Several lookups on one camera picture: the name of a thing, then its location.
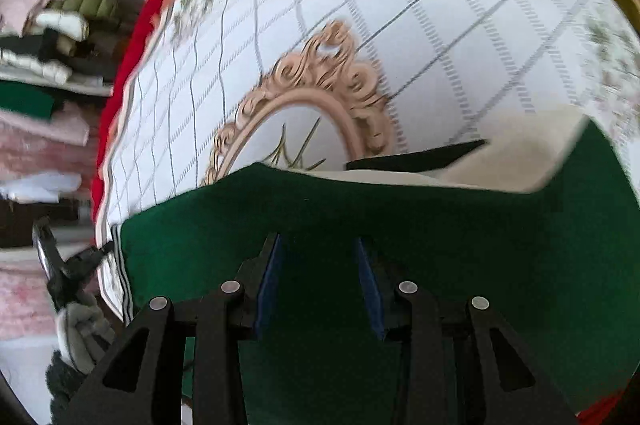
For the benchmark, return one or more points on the green and cream varsity jacket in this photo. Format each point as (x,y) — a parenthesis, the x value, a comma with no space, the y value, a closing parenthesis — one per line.
(542,223)

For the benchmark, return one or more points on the gloved left hand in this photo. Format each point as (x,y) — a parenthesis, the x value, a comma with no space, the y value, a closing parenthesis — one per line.
(84,334)

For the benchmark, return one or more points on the shelf with folded clothes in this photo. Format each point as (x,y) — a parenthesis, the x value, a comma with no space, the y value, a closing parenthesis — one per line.
(59,60)

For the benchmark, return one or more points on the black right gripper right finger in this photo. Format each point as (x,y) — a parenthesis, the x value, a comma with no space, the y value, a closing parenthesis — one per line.
(463,366)

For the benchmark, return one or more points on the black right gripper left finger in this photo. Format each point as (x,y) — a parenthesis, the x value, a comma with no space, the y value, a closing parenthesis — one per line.
(139,380)

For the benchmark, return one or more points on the red floral patterned bed blanket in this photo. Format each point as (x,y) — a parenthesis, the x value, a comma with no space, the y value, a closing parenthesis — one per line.
(327,87)

